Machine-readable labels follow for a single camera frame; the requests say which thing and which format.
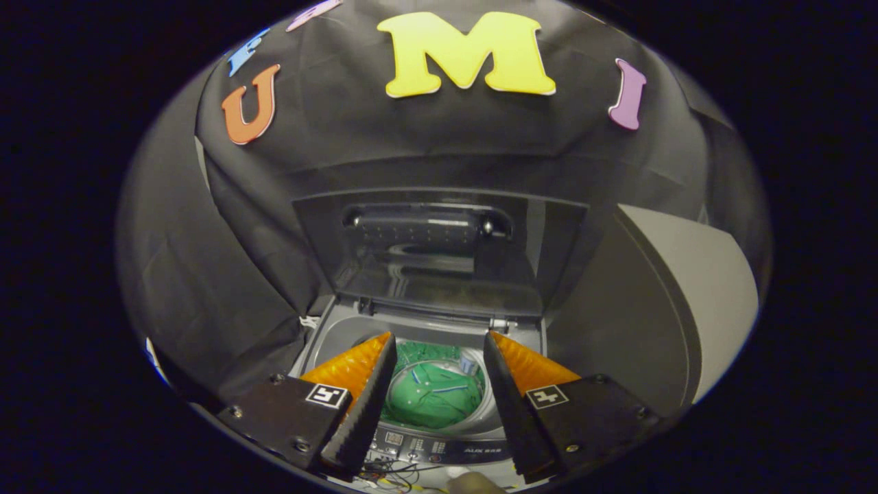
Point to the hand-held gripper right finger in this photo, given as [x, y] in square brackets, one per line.
[507, 412]

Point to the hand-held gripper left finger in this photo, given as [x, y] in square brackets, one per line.
[363, 412]

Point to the green shirt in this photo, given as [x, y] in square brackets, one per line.
[432, 398]

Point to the grey washing machine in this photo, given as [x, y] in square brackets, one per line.
[439, 449]

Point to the dark washing machine lid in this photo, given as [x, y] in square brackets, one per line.
[439, 274]

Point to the beige cabinet with dark top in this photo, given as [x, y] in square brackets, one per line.
[658, 309]

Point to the black backdrop cloth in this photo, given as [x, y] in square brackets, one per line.
[446, 137]

